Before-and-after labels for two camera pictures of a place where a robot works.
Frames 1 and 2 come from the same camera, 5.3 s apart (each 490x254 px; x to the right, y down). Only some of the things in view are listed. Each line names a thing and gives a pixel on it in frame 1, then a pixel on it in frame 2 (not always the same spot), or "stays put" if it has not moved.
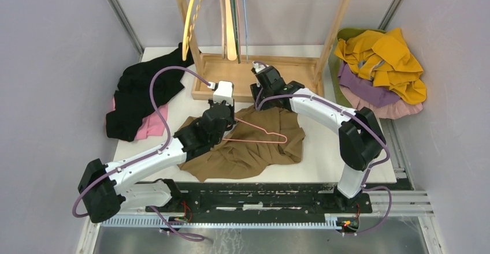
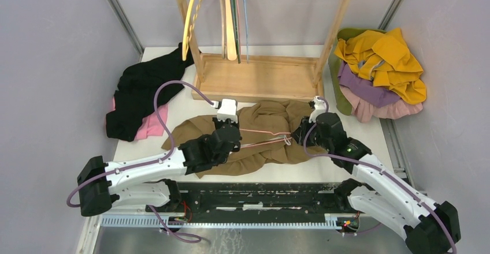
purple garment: x=363 y=88 stays put
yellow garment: x=385 y=57 stays put
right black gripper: x=255 y=87 to x=299 y=133
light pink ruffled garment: x=396 y=110 stays put
